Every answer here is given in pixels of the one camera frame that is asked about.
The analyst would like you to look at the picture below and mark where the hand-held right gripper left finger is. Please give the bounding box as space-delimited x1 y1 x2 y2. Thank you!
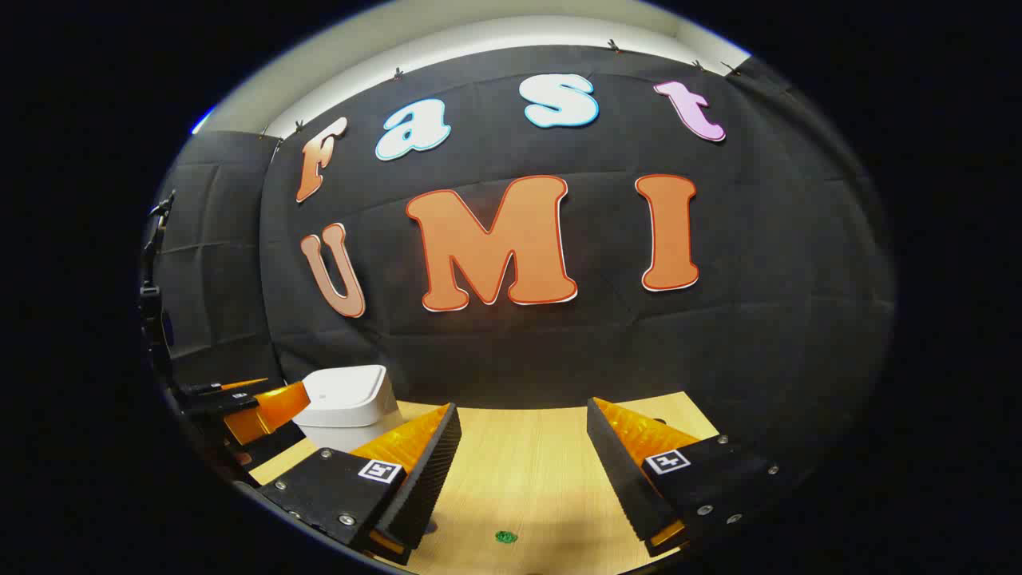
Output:
257 402 463 566

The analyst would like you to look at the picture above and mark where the white desktop garbage bin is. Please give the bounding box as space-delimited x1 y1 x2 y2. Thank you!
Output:
291 365 404 454

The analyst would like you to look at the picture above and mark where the wooden desktop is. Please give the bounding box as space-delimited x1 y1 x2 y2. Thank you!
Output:
249 391 723 575

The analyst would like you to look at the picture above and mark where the black backdrop cloth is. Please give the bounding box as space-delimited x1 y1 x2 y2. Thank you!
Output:
148 44 895 480

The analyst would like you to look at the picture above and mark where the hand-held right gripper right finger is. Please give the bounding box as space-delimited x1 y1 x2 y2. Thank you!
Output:
586 397 787 558

